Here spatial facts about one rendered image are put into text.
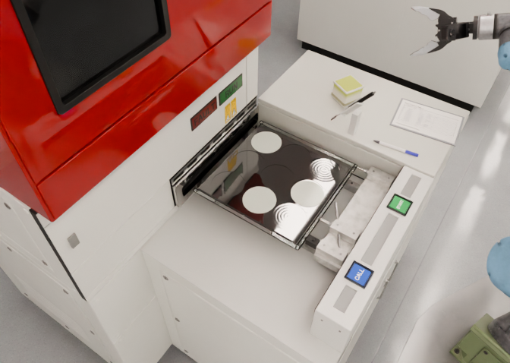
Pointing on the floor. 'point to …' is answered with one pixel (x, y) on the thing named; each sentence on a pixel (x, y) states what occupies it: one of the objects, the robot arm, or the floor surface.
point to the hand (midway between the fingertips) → (409, 32)
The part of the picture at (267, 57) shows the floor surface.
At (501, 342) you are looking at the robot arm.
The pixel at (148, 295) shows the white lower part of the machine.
